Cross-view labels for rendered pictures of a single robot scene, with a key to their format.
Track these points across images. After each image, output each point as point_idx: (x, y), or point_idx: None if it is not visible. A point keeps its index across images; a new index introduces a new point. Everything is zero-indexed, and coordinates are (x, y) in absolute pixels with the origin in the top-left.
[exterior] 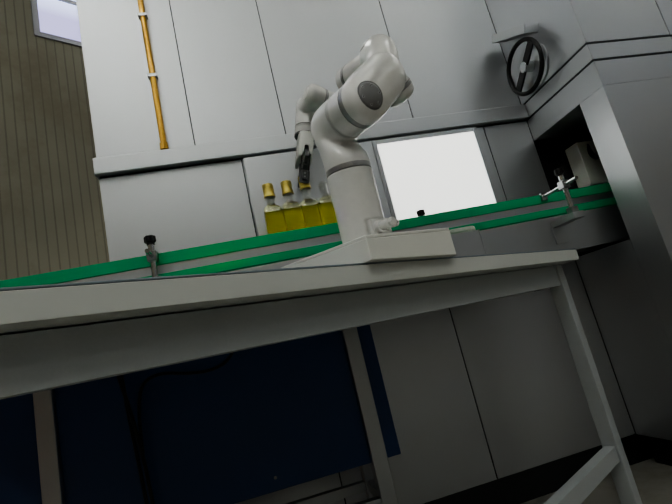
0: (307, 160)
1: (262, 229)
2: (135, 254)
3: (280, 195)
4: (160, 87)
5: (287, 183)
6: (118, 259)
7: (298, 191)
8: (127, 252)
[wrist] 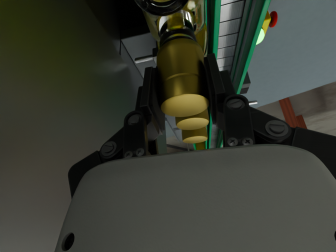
0: (300, 131)
1: (126, 98)
2: (162, 148)
3: (92, 143)
4: None
5: (207, 110)
6: (165, 149)
7: (43, 128)
8: (164, 152)
